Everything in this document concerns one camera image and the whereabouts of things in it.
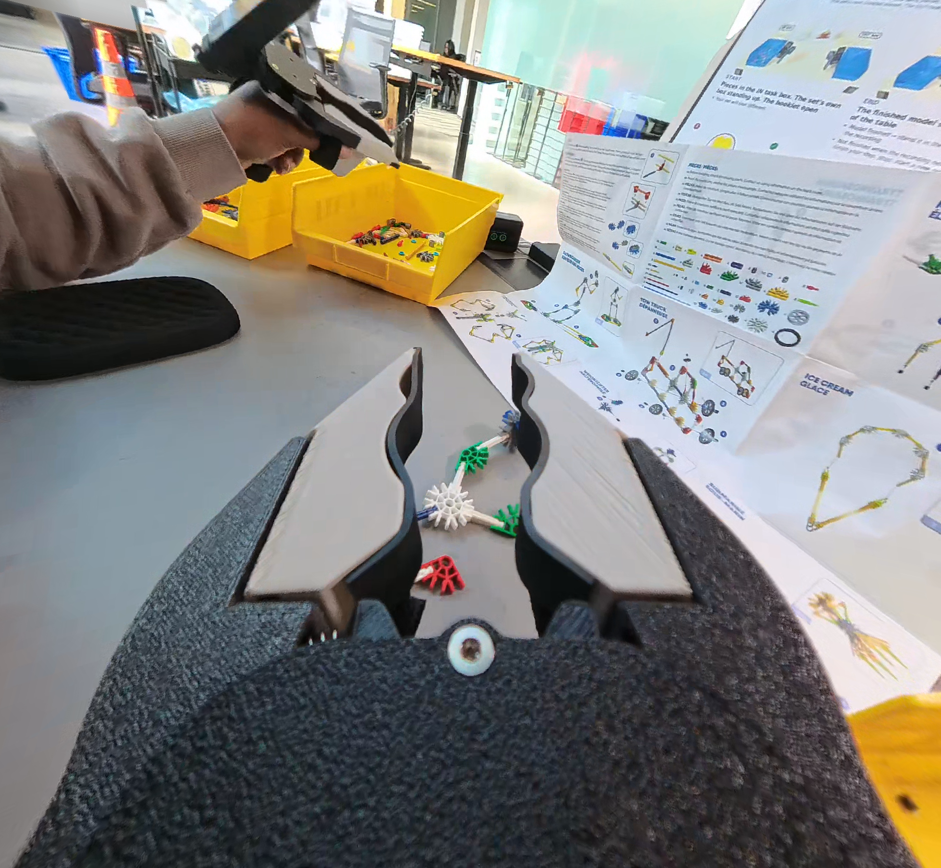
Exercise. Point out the grey office chair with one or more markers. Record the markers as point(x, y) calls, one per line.
point(368, 53)

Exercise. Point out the white building instruction sheet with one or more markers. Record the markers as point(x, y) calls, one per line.
point(765, 251)

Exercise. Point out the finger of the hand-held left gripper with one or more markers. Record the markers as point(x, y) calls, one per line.
point(353, 101)
point(371, 148)

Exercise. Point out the yellow box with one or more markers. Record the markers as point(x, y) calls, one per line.
point(904, 780)

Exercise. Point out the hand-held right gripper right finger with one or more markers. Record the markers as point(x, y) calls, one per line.
point(603, 516)

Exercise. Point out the colourful rod connector toy model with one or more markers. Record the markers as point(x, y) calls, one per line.
point(450, 504)

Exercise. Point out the person's left hand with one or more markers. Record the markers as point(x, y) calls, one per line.
point(258, 126)

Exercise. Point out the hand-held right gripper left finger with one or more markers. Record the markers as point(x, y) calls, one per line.
point(331, 516)

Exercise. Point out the yellow plastic bin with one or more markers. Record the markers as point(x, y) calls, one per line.
point(456, 244)
point(258, 214)

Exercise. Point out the orange traffic cone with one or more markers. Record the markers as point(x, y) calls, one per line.
point(115, 75)

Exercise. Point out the black flat box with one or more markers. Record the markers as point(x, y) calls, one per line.
point(543, 258)

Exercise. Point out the blue plastic bin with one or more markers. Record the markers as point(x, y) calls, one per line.
point(625, 123)

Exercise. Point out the black box with green light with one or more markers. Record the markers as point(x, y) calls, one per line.
point(505, 233)

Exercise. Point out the person's left forearm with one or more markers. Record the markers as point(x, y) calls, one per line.
point(103, 200)

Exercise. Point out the wooden office table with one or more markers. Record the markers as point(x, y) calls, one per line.
point(456, 67)

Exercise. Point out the pile of small building parts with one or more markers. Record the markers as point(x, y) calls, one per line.
point(394, 236)

